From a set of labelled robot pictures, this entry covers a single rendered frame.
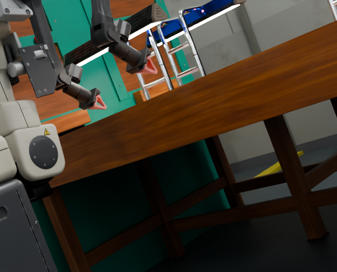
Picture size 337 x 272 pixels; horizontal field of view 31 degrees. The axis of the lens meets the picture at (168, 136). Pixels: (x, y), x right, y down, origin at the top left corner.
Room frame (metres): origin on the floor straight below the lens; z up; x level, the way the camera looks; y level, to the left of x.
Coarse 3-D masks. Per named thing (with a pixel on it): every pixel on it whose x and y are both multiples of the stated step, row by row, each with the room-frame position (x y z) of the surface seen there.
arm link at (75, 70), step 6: (66, 66) 2.45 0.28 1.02; (72, 66) 2.44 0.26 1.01; (78, 66) 2.45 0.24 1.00; (66, 72) 2.42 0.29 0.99; (72, 72) 2.43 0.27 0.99; (78, 72) 2.44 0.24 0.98; (60, 78) 2.34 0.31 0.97; (66, 78) 2.37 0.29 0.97; (78, 78) 2.43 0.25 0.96; (66, 84) 2.38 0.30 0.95
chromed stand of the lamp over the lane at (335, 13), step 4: (328, 0) 2.03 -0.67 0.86; (332, 0) 2.03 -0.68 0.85; (336, 0) 2.02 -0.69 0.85; (328, 4) 2.04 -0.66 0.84; (332, 4) 2.03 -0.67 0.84; (336, 4) 2.02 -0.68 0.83; (332, 8) 2.03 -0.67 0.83; (336, 8) 2.03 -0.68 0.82; (332, 12) 2.04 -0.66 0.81; (336, 12) 2.03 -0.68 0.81; (336, 16) 2.03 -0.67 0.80; (336, 20) 2.03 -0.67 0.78
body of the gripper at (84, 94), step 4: (80, 88) 2.42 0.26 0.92; (84, 88) 2.44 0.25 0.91; (96, 88) 2.45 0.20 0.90; (80, 92) 2.42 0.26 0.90; (84, 92) 2.43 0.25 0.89; (88, 92) 2.44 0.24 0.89; (92, 92) 2.45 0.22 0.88; (96, 92) 2.44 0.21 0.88; (80, 96) 2.42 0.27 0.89; (84, 96) 2.43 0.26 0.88; (88, 96) 2.44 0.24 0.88; (92, 96) 2.44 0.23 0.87; (80, 100) 2.44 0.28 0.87; (84, 100) 2.44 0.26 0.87; (88, 100) 2.44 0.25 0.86; (92, 100) 2.42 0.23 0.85; (80, 104) 2.49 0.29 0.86; (84, 104) 2.46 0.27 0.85
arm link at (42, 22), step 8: (32, 0) 2.36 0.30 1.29; (40, 0) 2.39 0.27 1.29; (32, 8) 2.36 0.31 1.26; (40, 8) 2.39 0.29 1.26; (32, 16) 2.37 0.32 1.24; (40, 16) 2.38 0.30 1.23; (32, 24) 2.38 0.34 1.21; (40, 24) 2.36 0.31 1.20; (40, 32) 2.36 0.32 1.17; (48, 32) 2.38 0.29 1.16; (40, 40) 2.36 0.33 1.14; (48, 40) 2.37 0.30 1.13; (48, 48) 2.36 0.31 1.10; (48, 56) 2.35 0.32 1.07; (56, 56) 2.38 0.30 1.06; (56, 64) 2.36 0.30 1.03; (56, 72) 2.35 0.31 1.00; (64, 72) 2.38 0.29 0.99
